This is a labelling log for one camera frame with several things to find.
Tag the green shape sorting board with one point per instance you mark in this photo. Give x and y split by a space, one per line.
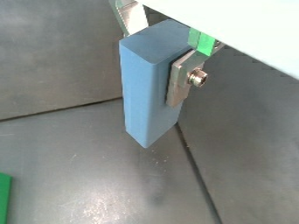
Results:
6 179

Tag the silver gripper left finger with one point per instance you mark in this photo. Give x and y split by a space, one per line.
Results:
130 13

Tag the blue rectangular block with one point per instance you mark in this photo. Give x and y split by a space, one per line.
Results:
147 54

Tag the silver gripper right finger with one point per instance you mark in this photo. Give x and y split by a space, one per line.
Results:
187 68

